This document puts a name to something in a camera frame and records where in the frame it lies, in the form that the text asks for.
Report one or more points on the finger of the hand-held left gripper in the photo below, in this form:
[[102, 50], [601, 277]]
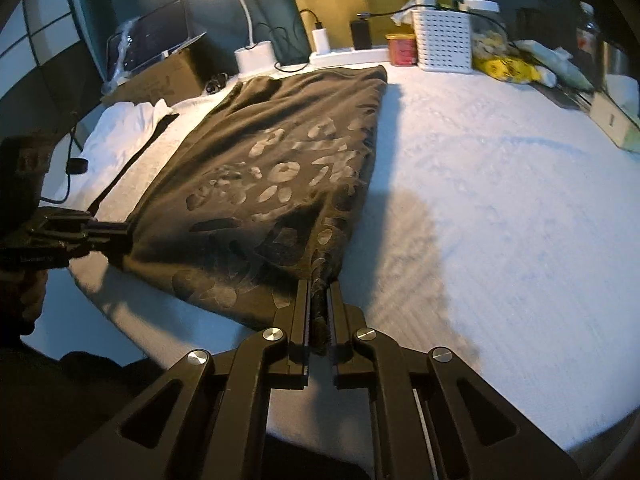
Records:
[[85, 235]]

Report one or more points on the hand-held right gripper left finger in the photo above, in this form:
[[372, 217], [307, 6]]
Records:
[[302, 330]]

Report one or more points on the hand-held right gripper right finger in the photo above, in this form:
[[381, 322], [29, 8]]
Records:
[[335, 330]]

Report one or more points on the brown t-shirt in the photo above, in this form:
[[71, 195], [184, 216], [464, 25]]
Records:
[[250, 185]]

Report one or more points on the person's left hand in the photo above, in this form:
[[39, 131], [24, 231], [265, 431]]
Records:
[[32, 300]]

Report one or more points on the black cylinder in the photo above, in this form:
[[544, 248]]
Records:
[[77, 166]]

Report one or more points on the white crumpled cloth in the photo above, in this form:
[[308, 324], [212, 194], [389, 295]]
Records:
[[120, 130]]

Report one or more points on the white panelled sliding door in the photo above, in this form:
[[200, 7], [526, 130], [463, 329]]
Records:
[[30, 25]]

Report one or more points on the cardboard box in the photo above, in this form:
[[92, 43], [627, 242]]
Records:
[[165, 75]]

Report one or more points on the black tablet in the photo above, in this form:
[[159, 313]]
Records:
[[155, 35]]

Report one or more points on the white desk lamp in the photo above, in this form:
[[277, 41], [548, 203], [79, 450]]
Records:
[[255, 60]]

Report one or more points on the white power strip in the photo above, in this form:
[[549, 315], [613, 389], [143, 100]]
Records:
[[350, 56]]

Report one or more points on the red tin can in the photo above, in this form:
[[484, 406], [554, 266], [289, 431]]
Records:
[[400, 52]]

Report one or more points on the white charger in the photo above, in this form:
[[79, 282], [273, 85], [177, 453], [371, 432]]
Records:
[[321, 40]]

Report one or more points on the black charger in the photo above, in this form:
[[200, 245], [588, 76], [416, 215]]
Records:
[[360, 35]]

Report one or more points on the white perforated basket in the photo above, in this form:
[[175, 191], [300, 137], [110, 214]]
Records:
[[442, 40]]

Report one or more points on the crumpled white tissue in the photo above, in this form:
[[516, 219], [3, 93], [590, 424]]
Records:
[[402, 17]]

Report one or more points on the grey phone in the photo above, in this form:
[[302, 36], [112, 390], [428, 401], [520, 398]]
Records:
[[565, 95]]

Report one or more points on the small beige box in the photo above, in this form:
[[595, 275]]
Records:
[[607, 117]]

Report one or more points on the pale wipes pouch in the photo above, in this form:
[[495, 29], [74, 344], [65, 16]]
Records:
[[560, 67]]

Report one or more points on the glass jar white lid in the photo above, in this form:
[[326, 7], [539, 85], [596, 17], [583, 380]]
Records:
[[482, 7]]

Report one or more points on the plastic water bottle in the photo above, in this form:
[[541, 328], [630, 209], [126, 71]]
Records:
[[586, 35]]

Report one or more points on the steel tumbler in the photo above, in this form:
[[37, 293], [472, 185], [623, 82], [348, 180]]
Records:
[[615, 60]]

